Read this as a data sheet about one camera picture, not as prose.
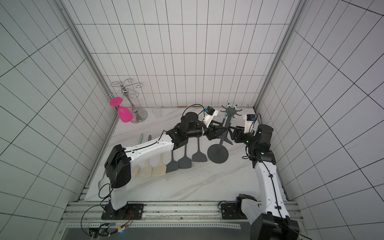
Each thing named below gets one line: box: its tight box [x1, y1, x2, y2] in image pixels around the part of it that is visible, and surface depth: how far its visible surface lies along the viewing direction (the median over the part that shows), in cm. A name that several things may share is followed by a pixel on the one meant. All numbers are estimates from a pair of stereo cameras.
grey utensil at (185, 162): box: [178, 144, 192, 169], surface depth 91 cm
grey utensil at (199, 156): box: [192, 137, 208, 162], surface depth 92 cm
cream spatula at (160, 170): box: [151, 153, 167, 176], surface depth 85 cm
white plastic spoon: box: [98, 171, 107, 189], surface depth 85 cm
